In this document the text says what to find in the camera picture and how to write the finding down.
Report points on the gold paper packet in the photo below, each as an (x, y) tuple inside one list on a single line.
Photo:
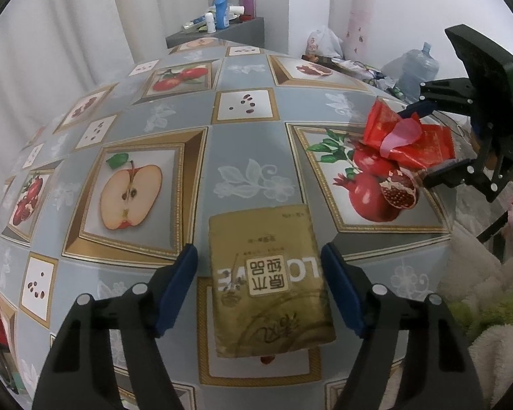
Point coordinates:
[(265, 243)]

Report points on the white plastic bag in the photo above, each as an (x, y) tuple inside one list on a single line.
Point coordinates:
[(325, 42)]

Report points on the pink paper roll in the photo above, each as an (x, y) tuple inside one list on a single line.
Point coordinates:
[(359, 17)]

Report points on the small white bottle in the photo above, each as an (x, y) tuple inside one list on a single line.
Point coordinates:
[(210, 23)]

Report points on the dark grey cabinet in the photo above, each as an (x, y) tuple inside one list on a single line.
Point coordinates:
[(222, 36)]

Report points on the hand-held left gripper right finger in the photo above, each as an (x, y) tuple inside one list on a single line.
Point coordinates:
[(342, 290)]

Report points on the white and green fluffy robe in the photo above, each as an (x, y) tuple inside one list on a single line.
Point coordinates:
[(496, 350)]

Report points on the purple cup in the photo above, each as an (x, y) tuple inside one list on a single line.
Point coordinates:
[(248, 6)]

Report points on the red wrapper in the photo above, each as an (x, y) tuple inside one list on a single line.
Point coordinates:
[(427, 145)]

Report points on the blue plastic bottle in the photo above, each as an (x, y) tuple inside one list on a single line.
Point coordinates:
[(221, 10)]

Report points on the fruit print tablecloth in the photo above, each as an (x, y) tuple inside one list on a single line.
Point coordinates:
[(239, 145)]

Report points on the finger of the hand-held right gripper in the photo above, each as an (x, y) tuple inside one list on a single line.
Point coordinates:
[(453, 173), (444, 92)]

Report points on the white curtain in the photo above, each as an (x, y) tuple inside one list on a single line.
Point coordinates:
[(89, 30)]

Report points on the large water jug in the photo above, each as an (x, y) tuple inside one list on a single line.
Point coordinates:
[(419, 72)]

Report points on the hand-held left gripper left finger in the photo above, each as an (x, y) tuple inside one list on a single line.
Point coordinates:
[(179, 290)]

